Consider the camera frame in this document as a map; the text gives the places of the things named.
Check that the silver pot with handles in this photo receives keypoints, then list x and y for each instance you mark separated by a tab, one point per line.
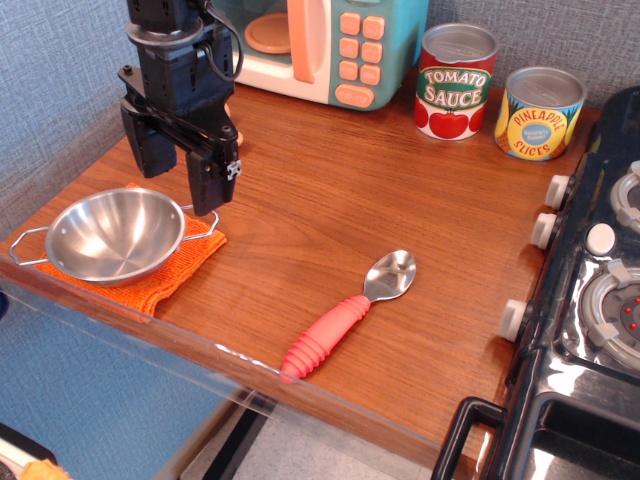
114	237

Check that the toy microwave teal and pink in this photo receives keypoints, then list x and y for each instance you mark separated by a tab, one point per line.
349	54

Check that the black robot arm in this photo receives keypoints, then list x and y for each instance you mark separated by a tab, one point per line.
173	24

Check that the black toy stove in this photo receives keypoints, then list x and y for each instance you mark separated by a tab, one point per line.
572	406

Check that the toy chicken wing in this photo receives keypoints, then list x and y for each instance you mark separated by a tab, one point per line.
240	137

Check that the clear acrylic edge barrier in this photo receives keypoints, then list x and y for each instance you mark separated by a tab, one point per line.
107	394

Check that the tomato sauce can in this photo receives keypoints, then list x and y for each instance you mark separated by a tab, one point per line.
455	72

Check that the white stove knob middle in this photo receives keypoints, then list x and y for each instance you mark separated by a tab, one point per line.
542	230

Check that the pineapple slices can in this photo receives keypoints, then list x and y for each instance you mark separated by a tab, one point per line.
539	112

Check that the orange object bottom left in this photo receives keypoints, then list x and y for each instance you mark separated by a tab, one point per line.
43	470

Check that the white stove knob front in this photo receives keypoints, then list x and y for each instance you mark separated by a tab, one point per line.
511	319

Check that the white stove knob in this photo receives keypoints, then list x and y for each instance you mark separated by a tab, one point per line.
556	191
542	230
511	319

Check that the red-handled metal spoon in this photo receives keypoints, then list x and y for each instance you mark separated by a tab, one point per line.
389	278

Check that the white stove knob rear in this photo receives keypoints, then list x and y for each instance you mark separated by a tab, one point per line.
556	191

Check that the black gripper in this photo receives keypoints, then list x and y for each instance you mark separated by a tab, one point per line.
175	99

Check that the orange cloth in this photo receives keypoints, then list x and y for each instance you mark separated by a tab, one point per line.
144	295

